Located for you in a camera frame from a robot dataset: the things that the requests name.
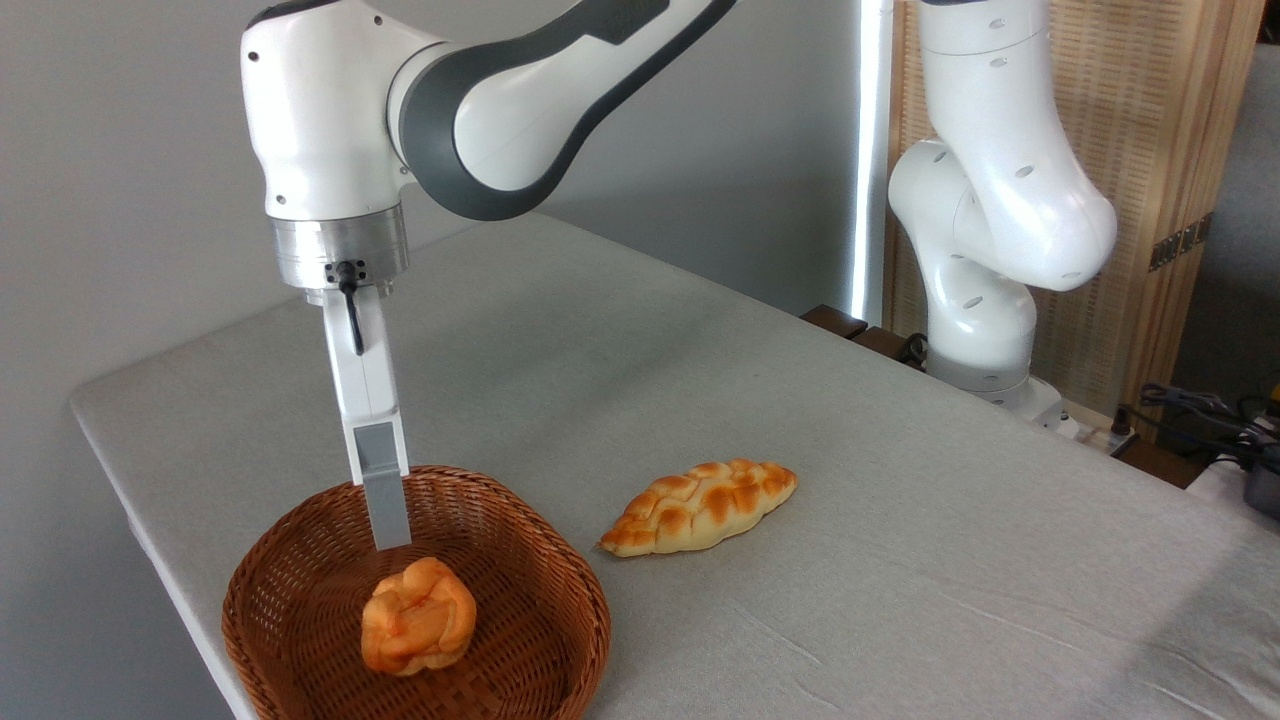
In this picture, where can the dark brown wooden furniture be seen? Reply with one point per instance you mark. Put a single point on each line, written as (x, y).
(835, 322)

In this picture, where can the brown woven wicker basket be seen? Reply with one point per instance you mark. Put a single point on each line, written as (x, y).
(300, 580)

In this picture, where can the round orange bread bun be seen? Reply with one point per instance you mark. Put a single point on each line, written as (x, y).
(420, 620)

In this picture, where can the white power strip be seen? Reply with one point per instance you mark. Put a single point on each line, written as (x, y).
(1095, 430)

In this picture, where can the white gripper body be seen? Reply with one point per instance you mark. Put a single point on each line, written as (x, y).
(360, 370)

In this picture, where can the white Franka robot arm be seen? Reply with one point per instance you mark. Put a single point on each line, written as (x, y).
(320, 120)

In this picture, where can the long braided bread loaf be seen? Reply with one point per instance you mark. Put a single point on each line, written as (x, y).
(700, 505)

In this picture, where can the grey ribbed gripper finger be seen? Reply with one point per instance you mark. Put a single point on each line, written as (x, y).
(388, 500)

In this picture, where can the metal screen hinge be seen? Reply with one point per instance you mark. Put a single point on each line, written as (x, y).
(1180, 242)

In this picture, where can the grey tablecloth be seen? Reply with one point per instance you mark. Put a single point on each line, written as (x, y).
(900, 560)

